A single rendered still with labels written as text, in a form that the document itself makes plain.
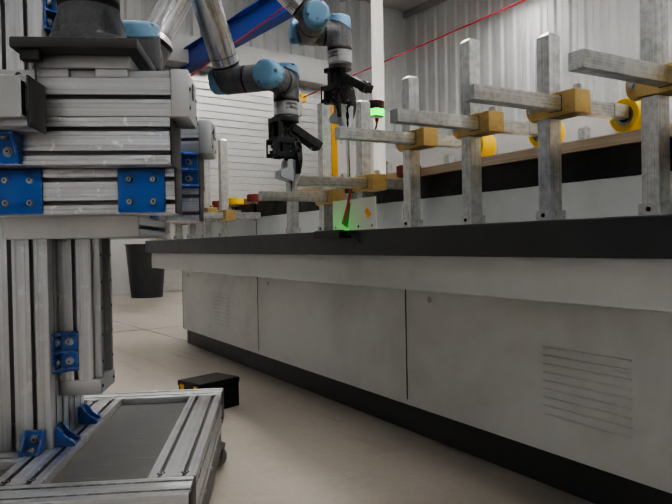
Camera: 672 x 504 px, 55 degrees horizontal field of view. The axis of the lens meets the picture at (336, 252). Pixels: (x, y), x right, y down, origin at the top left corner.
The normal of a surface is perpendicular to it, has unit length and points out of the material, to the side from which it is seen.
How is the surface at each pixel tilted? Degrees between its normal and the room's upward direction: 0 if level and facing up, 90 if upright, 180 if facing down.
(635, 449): 90
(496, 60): 90
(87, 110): 90
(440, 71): 90
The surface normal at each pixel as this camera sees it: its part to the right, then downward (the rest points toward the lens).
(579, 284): -0.86, 0.02
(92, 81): 0.11, 0.01
